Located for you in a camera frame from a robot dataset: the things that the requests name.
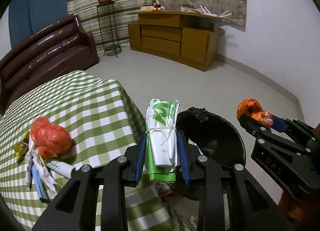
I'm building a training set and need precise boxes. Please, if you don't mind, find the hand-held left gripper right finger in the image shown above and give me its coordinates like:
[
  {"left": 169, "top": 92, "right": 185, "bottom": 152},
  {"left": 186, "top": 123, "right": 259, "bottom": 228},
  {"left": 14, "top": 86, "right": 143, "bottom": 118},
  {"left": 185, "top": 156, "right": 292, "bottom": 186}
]
[{"left": 176, "top": 131, "right": 294, "bottom": 231}]

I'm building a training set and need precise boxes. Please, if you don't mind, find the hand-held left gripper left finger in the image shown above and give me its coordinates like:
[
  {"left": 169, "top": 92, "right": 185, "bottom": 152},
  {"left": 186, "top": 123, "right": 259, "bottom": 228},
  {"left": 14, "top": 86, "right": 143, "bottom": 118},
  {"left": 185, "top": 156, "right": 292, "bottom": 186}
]
[{"left": 32, "top": 133, "right": 148, "bottom": 231}]

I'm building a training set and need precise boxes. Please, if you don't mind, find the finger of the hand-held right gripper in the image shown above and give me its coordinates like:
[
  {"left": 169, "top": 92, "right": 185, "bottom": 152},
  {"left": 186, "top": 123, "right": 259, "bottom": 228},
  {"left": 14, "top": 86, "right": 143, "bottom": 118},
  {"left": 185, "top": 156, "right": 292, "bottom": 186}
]
[
  {"left": 237, "top": 112, "right": 284, "bottom": 146},
  {"left": 271, "top": 115, "right": 320, "bottom": 149}
]

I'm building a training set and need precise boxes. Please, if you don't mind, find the orange plastic bag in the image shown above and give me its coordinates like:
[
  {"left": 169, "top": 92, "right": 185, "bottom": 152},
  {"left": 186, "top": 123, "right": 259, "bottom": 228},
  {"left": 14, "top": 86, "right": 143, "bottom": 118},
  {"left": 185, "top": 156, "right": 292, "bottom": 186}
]
[{"left": 236, "top": 98, "right": 273, "bottom": 128}]

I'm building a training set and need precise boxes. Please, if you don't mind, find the green white bag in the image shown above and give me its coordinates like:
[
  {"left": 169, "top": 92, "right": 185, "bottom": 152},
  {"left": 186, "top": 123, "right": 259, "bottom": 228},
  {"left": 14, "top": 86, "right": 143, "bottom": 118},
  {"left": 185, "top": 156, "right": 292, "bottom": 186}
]
[{"left": 146, "top": 99, "right": 181, "bottom": 184}]

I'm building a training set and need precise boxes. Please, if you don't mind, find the trash bin with black liner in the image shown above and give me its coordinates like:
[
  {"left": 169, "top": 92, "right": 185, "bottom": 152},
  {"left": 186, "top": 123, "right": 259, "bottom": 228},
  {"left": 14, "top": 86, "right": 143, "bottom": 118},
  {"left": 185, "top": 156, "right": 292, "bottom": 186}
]
[{"left": 155, "top": 107, "right": 247, "bottom": 201}]

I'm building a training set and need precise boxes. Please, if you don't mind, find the red plastic bag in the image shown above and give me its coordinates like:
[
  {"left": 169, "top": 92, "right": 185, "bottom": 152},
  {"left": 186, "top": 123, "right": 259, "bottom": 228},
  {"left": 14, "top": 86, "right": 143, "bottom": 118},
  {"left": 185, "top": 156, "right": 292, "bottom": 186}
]
[{"left": 29, "top": 117, "right": 72, "bottom": 159}]

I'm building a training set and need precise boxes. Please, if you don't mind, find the white printed wrapper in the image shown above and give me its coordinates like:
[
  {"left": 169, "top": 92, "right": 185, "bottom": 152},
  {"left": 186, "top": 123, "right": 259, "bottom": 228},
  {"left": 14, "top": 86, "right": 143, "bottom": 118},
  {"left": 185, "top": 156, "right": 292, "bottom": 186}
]
[{"left": 25, "top": 146, "right": 58, "bottom": 198}]

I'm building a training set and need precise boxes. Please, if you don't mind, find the green checked tablecloth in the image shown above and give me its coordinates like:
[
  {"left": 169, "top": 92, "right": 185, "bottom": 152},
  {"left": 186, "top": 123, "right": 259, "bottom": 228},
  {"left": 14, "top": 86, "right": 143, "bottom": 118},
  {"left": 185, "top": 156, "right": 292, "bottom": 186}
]
[{"left": 0, "top": 70, "right": 200, "bottom": 231}]

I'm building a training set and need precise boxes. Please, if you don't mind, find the white router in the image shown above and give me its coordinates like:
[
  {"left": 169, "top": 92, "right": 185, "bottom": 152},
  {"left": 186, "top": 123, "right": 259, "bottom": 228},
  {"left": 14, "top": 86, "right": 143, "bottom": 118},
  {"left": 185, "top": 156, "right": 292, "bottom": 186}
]
[{"left": 200, "top": 6, "right": 232, "bottom": 19}]

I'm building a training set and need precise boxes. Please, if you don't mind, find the black metal plant stand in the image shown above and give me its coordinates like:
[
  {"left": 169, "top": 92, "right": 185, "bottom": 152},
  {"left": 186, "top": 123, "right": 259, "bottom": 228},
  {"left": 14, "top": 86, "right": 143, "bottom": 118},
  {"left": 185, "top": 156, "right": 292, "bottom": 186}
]
[{"left": 96, "top": 1, "right": 123, "bottom": 58}]

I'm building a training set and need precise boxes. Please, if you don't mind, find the wooden cabinet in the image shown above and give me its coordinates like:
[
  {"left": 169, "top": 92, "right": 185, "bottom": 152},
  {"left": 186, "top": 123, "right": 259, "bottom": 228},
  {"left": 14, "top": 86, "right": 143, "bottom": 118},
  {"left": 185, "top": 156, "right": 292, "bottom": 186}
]
[{"left": 127, "top": 11, "right": 224, "bottom": 72}]

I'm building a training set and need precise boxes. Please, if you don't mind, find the clear plastic bag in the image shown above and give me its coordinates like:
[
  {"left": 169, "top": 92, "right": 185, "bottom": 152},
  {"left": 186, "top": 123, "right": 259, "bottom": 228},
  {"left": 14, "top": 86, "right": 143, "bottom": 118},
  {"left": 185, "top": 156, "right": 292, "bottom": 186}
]
[{"left": 180, "top": 5, "right": 202, "bottom": 14}]

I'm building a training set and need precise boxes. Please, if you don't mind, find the brown leather sofa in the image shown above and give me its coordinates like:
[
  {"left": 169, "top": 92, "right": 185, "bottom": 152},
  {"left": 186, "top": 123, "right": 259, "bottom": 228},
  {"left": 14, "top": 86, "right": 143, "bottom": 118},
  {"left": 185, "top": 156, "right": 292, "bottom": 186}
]
[{"left": 0, "top": 14, "right": 100, "bottom": 116}]

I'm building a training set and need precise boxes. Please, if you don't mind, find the plush mouse toy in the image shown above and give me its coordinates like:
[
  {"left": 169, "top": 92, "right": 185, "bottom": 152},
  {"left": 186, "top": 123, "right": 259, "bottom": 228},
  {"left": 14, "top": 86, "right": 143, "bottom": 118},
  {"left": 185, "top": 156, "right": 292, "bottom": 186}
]
[{"left": 152, "top": 0, "right": 165, "bottom": 12}]

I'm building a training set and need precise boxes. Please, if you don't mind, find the blue curtain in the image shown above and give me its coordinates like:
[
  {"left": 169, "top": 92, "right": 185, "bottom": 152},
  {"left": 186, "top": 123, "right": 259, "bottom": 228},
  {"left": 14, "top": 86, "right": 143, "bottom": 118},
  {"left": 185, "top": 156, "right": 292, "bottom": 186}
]
[{"left": 8, "top": 0, "right": 68, "bottom": 49}]

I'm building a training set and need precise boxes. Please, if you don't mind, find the black power cable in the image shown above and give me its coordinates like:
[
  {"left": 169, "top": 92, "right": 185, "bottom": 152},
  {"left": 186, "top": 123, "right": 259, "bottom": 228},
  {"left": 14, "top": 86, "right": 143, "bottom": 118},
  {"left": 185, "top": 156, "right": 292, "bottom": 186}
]
[{"left": 219, "top": 19, "right": 228, "bottom": 37}]

